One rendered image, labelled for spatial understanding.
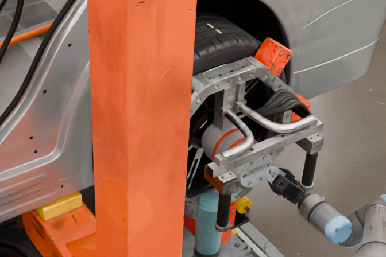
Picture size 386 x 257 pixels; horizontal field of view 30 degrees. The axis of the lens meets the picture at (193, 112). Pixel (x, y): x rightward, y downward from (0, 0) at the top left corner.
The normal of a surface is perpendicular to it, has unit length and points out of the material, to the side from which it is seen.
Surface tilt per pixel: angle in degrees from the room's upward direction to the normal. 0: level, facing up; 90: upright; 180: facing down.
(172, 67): 90
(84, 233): 0
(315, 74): 90
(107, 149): 90
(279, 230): 0
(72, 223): 0
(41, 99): 90
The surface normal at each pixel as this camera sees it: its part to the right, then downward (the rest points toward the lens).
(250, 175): 0.57, 0.50
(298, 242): 0.05, -0.81
